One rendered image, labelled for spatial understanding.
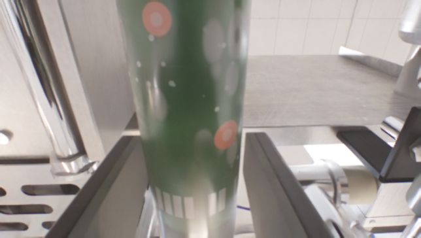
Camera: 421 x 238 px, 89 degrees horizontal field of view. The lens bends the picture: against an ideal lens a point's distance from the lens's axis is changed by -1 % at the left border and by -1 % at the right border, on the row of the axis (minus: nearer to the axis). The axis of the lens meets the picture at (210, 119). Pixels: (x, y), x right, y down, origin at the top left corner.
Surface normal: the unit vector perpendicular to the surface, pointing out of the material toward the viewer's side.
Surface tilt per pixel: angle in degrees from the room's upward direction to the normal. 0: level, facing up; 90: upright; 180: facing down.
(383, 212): 90
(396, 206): 90
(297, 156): 90
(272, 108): 180
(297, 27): 90
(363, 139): 180
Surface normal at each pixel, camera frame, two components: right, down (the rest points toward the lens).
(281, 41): 0.04, 0.47
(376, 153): 0.00, -0.88
